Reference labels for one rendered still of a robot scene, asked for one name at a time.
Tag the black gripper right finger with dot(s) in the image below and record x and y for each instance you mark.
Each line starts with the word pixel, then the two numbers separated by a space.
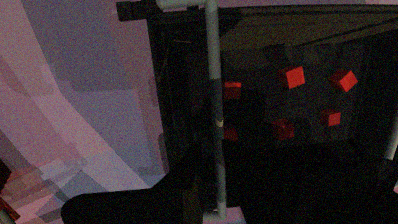
pixel 271 193

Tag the small red block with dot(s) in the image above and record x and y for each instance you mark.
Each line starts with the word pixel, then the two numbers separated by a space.
pixel 291 76
pixel 230 132
pixel 342 80
pixel 231 89
pixel 330 117
pixel 282 129

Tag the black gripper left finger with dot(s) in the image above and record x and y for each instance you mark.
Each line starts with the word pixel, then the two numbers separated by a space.
pixel 175 199

